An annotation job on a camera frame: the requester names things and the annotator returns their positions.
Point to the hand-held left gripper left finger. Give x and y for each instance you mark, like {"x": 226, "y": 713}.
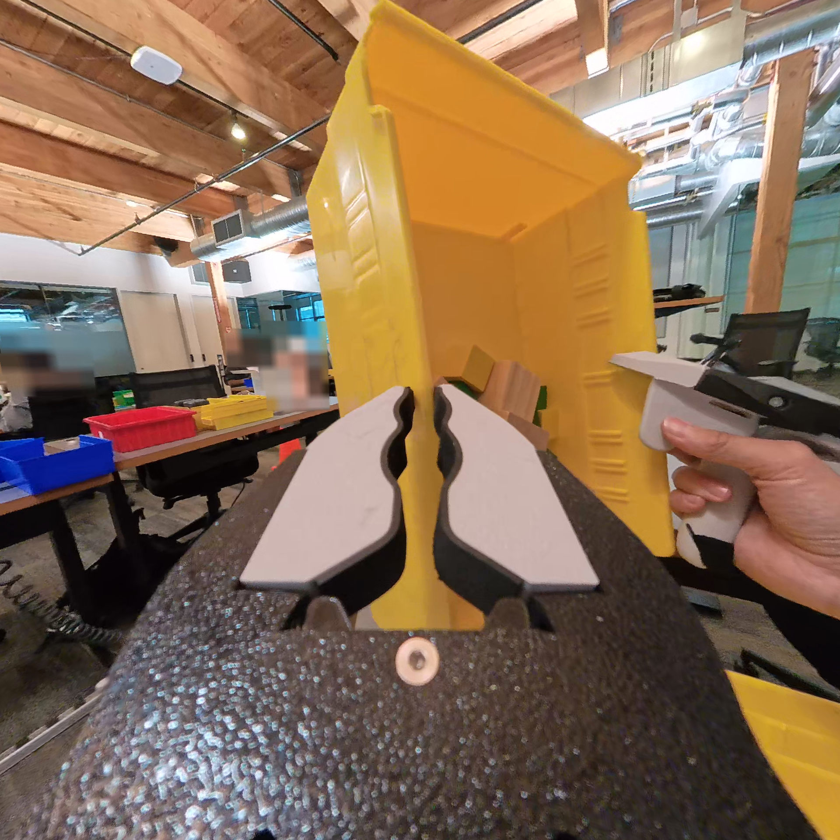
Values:
{"x": 321, "y": 512}

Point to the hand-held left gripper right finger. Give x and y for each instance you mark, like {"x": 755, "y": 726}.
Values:
{"x": 512, "y": 518}

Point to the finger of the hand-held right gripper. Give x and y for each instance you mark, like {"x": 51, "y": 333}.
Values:
{"x": 663, "y": 367}

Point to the pile of wooden cubes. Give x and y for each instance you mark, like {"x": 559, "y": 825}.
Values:
{"x": 512, "y": 387}

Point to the yellow plastic box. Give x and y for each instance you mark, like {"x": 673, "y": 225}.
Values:
{"x": 794, "y": 735}
{"x": 459, "y": 197}

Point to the person's right hand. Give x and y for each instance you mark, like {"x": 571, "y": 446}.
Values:
{"x": 794, "y": 512}

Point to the black mesh office chair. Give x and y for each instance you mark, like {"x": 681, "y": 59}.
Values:
{"x": 768, "y": 341}

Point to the orange cone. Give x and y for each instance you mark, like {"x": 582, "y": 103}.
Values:
{"x": 291, "y": 454}

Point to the shallow yellow plastic bin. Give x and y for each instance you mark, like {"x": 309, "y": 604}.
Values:
{"x": 236, "y": 412}

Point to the long wooden desk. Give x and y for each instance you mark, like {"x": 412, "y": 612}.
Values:
{"x": 197, "y": 443}

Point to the red plastic bin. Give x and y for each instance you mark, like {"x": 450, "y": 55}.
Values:
{"x": 141, "y": 426}

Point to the blue plastic bin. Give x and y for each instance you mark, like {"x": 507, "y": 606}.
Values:
{"x": 59, "y": 467}

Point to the ceiling spot lamp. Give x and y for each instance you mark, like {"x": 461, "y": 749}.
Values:
{"x": 237, "y": 130}

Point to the white ceiling device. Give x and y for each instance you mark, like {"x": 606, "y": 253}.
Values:
{"x": 155, "y": 64}

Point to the wooden post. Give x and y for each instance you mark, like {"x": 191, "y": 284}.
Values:
{"x": 781, "y": 184}

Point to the black wall speaker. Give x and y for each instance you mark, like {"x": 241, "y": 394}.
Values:
{"x": 235, "y": 271}

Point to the metal ventilation duct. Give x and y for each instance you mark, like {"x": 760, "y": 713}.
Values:
{"x": 275, "y": 220}

